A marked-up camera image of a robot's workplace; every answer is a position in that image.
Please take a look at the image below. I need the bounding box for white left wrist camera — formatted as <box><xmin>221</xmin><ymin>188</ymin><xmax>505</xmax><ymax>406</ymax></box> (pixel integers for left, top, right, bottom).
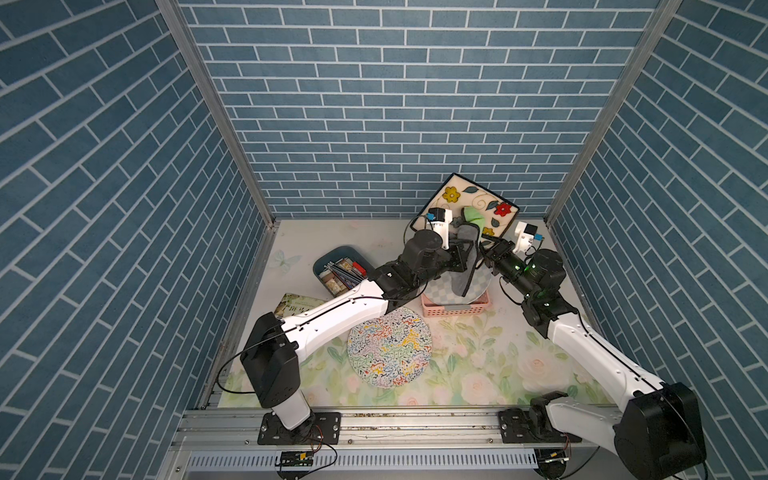
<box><xmin>426</xmin><ymin>207</ymin><xmax>453</xmax><ymax>250</ymax></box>

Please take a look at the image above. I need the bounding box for red eraser box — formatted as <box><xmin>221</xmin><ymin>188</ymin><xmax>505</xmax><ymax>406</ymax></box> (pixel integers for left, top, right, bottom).
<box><xmin>352</xmin><ymin>262</ymin><xmax>367</xmax><ymax>277</ymax></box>

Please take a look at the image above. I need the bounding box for aluminium corner post right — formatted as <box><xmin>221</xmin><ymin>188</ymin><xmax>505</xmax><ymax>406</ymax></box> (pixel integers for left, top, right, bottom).
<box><xmin>544</xmin><ymin>0</ymin><xmax>682</xmax><ymax>227</ymax></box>

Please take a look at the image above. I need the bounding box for small green circuit board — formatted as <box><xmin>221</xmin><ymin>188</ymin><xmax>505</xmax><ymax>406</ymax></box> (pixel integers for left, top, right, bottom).
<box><xmin>276</xmin><ymin>451</ymin><xmax>315</xmax><ymax>470</ymax></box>

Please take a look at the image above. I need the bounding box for square floral plate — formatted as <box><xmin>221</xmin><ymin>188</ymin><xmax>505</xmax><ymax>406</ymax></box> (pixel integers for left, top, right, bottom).
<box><xmin>412</xmin><ymin>173</ymin><xmax>520</xmax><ymax>237</ymax></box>

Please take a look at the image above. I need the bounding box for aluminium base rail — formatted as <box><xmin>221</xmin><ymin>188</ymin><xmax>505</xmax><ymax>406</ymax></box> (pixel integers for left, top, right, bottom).
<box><xmin>158</xmin><ymin>407</ymin><xmax>612</xmax><ymax>479</ymax></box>

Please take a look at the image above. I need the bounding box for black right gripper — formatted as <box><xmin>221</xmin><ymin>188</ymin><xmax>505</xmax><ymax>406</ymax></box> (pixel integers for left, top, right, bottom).
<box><xmin>475</xmin><ymin>232</ymin><xmax>536</xmax><ymax>303</ymax></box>

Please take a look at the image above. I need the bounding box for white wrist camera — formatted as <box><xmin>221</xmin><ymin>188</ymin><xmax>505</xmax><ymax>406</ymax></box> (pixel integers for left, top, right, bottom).
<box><xmin>513</xmin><ymin>221</ymin><xmax>544</xmax><ymax>257</ymax></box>
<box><xmin>426</xmin><ymin>207</ymin><xmax>453</xmax><ymax>250</ymax></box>

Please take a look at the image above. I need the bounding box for aluminium corner post left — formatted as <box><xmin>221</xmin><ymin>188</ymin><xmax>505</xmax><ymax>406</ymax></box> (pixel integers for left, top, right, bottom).
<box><xmin>156</xmin><ymin>0</ymin><xmax>275</xmax><ymax>230</ymax></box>

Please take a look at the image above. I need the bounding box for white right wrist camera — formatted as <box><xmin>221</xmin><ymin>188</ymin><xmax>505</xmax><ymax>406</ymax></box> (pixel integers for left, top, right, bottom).
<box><xmin>513</xmin><ymin>221</ymin><xmax>544</xmax><ymax>257</ymax></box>

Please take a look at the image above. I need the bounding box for colourful picture book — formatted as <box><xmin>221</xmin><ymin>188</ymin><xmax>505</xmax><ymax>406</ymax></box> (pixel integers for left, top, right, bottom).
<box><xmin>274</xmin><ymin>293</ymin><xmax>325</xmax><ymax>319</ymax></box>

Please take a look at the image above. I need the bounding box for round multicolour squiggle plate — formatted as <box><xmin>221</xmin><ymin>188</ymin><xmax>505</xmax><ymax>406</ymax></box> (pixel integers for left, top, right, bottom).
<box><xmin>347</xmin><ymin>307</ymin><xmax>433</xmax><ymax>389</ymax></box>

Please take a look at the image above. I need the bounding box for teal plastic stationery bin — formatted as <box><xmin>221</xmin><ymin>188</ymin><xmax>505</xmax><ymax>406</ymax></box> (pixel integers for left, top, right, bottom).
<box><xmin>312</xmin><ymin>245</ymin><xmax>374</xmax><ymax>297</ymax></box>

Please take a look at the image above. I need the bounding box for round grey checkered plate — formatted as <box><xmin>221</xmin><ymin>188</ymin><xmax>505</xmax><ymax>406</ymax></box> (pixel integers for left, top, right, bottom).
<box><xmin>424</xmin><ymin>265</ymin><xmax>493</xmax><ymax>306</ymax></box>

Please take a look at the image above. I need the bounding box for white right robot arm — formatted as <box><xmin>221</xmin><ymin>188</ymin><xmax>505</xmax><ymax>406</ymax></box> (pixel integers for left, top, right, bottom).
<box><xmin>480</xmin><ymin>234</ymin><xmax>707</xmax><ymax>479</ymax></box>

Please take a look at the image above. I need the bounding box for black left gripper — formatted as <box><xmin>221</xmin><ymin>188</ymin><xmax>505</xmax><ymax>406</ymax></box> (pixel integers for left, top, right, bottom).
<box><xmin>409</xmin><ymin>238</ymin><xmax>472</xmax><ymax>288</ymax></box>

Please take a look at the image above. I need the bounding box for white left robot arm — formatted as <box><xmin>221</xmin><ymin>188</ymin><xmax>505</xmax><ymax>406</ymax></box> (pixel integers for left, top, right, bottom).
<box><xmin>235</xmin><ymin>224</ymin><xmax>480</xmax><ymax>431</ymax></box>

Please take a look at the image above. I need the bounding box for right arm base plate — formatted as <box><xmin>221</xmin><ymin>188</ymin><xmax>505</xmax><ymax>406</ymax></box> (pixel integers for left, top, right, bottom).
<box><xmin>497</xmin><ymin>391</ymin><xmax>582</xmax><ymax>444</ymax></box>

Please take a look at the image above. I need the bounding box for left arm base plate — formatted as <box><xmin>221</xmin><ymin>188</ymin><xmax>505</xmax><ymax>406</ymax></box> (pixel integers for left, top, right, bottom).
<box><xmin>257</xmin><ymin>411</ymin><xmax>342</xmax><ymax>446</ymax></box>

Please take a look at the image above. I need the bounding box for pink plastic dish basket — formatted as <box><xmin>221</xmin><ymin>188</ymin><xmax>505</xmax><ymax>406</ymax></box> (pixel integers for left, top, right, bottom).
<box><xmin>420</xmin><ymin>288</ymin><xmax>491</xmax><ymax>317</ymax></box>

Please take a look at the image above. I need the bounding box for aluminium corner post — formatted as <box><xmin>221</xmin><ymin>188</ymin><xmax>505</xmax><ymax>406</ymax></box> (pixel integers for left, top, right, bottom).
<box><xmin>544</xmin><ymin>0</ymin><xmax>682</xmax><ymax>227</ymax></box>
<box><xmin>156</xmin><ymin>0</ymin><xmax>275</xmax><ymax>230</ymax></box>

